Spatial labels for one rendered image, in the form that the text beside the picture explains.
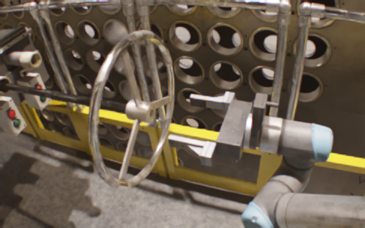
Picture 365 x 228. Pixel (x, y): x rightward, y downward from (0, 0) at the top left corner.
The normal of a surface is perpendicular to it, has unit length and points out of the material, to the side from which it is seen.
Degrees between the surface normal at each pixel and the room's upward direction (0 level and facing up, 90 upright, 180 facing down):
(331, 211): 43
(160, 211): 0
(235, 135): 3
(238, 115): 3
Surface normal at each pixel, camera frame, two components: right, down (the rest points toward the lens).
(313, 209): -0.76, -0.53
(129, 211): -0.10, -0.76
